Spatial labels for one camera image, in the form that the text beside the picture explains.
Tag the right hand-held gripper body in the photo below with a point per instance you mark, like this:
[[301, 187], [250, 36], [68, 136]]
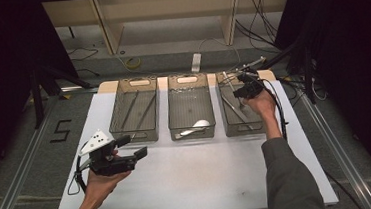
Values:
[[252, 85]]

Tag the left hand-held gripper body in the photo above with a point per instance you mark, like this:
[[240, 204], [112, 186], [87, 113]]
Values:
[[111, 163]]

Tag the silver metal cutlery piece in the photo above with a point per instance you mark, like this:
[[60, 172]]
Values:
[[231, 86], [237, 112]]

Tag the grey mesh storage basket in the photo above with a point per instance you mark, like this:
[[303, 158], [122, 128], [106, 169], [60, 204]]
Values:
[[232, 124], [190, 104], [136, 121]]

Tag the white ceramic spoon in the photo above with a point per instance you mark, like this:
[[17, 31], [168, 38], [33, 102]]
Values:
[[201, 124]]

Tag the person's right hand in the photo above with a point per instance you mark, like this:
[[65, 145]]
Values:
[[264, 106]]

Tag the person's left hand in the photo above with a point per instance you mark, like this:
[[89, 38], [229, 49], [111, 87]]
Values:
[[101, 188]]

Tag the white power strip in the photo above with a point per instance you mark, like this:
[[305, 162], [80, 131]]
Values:
[[196, 63]]

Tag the black metal stand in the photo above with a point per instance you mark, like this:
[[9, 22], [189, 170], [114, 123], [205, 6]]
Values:
[[36, 96], [309, 74]]

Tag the white table cover sheet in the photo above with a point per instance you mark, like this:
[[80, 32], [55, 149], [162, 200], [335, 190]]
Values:
[[196, 184]]

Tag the aluminium floor rail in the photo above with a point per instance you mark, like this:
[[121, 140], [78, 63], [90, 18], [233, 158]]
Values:
[[337, 149], [16, 184]]

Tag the light wooden desk frame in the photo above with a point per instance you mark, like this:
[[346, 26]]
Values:
[[165, 5]]

